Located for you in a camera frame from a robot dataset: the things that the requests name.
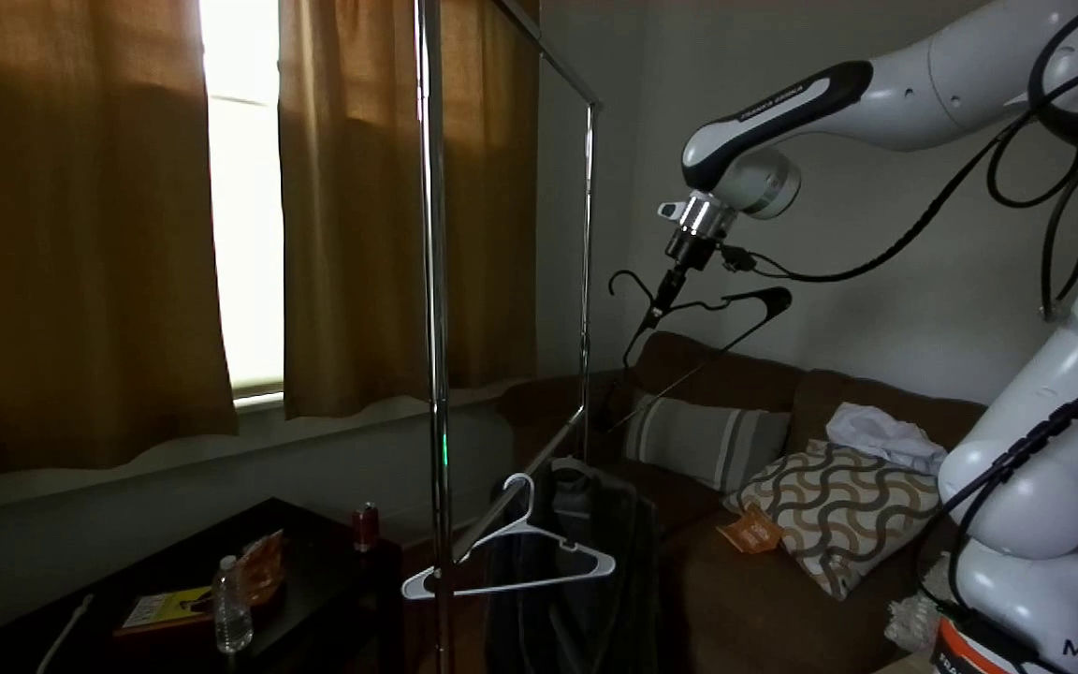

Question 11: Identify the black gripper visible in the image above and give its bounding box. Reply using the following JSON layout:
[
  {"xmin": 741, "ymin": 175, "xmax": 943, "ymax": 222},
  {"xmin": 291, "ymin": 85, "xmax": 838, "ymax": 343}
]
[{"xmin": 643, "ymin": 233, "xmax": 713, "ymax": 337}]

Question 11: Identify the black plastic coat hanger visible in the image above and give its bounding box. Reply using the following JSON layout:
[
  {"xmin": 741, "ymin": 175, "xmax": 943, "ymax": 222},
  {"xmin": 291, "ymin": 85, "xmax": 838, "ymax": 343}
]
[{"xmin": 588, "ymin": 262, "xmax": 797, "ymax": 441}]

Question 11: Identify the white plastic coat hanger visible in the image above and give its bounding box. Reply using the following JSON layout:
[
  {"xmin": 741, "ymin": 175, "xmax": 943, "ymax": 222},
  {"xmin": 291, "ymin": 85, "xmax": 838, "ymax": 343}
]
[{"xmin": 396, "ymin": 469, "xmax": 620, "ymax": 605}]

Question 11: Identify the brown fabric sofa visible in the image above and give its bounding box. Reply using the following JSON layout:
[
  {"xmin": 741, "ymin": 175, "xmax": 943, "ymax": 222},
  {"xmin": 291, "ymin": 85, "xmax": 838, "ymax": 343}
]
[{"xmin": 495, "ymin": 328, "xmax": 998, "ymax": 674}]

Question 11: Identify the grey striped pillow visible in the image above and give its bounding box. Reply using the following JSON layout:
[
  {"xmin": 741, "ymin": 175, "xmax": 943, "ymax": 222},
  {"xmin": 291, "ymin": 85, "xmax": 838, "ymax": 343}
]
[{"xmin": 620, "ymin": 391, "xmax": 797, "ymax": 493}]

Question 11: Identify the metal garment rack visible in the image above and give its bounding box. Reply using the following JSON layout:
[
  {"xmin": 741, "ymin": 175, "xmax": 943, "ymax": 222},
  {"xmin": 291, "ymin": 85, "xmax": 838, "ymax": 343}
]
[{"xmin": 406, "ymin": 0, "xmax": 607, "ymax": 674}]

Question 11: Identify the small orange packet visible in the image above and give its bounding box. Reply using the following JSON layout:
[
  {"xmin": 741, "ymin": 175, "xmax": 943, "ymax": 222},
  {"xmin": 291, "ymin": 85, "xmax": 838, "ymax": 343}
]
[{"xmin": 713, "ymin": 509, "xmax": 780, "ymax": 559}]

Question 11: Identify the white crumpled cloth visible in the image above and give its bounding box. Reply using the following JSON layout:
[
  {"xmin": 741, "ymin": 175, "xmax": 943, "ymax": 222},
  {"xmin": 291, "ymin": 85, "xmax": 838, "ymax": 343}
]
[{"xmin": 823, "ymin": 402, "xmax": 949, "ymax": 478}]

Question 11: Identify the wavy patterned pillow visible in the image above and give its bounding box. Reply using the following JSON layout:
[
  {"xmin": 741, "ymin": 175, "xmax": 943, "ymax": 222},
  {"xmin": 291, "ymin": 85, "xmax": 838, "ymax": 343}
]
[{"xmin": 721, "ymin": 434, "xmax": 945, "ymax": 602}]

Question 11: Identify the narrow mustard curtain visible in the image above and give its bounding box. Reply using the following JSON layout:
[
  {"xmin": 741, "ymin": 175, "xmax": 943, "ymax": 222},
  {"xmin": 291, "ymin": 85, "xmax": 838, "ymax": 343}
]
[{"xmin": 275, "ymin": 0, "xmax": 541, "ymax": 423}]

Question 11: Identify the black hanging garment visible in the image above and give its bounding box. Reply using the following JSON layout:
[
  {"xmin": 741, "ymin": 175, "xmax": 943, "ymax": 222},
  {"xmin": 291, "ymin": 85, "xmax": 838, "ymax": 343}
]
[{"xmin": 477, "ymin": 454, "xmax": 682, "ymax": 674}]

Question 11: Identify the red drink can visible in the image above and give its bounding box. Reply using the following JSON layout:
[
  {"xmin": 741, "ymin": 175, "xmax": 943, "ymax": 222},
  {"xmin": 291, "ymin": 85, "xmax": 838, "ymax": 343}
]
[{"xmin": 348, "ymin": 498, "xmax": 385, "ymax": 559}]

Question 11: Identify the small white crumpled paper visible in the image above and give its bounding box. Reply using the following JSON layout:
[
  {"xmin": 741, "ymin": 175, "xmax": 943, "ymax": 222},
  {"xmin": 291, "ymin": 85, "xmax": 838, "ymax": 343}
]
[{"xmin": 882, "ymin": 597, "xmax": 943, "ymax": 657}]

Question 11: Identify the bright window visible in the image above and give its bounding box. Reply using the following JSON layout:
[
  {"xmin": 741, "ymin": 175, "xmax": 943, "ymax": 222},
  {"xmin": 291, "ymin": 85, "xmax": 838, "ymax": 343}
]
[{"xmin": 195, "ymin": 0, "xmax": 286, "ymax": 406}]

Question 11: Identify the black low table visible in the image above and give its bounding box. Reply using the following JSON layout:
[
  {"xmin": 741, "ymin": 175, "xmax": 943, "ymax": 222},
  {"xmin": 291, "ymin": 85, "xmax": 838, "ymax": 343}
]
[{"xmin": 0, "ymin": 493, "xmax": 406, "ymax": 674}]

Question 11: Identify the orange snack bag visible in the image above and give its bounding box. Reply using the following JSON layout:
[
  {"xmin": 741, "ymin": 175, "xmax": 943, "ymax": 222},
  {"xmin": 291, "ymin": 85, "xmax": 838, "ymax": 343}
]
[{"xmin": 236, "ymin": 523, "xmax": 286, "ymax": 614}]

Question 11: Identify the clear plastic bottle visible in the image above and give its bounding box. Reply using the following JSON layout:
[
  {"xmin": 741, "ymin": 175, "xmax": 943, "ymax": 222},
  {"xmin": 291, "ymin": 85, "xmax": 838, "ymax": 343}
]
[{"xmin": 214, "ymin": 549, "xmax": 253, "ymax": 658}]

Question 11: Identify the flat paper packet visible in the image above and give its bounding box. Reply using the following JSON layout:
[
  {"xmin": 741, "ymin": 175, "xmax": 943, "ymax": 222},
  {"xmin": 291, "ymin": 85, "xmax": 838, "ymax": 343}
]
[{"xmin": 112, "ymin": 580, "xmax": 217, "ymax": 640}]

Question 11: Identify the wide mustard curtain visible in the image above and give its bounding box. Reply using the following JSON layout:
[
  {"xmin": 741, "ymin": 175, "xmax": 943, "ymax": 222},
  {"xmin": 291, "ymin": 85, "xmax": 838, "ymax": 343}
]
[{"xmin": 0, "ymin": 0, "xmax": 238, "ymax": 498}]

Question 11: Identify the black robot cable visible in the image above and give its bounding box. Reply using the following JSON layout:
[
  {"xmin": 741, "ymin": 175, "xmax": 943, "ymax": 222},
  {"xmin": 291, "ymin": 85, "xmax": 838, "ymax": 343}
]
[{"xmin": 718, "ymin": 0, "xmax": 1078, "ymax": 622}]

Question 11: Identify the thin white cable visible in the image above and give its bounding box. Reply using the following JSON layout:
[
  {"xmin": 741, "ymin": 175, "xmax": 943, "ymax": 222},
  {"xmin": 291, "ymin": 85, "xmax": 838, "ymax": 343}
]
[{"xmin": 31, "ymin": 590, "xmax": 99, "ymax": 674}]

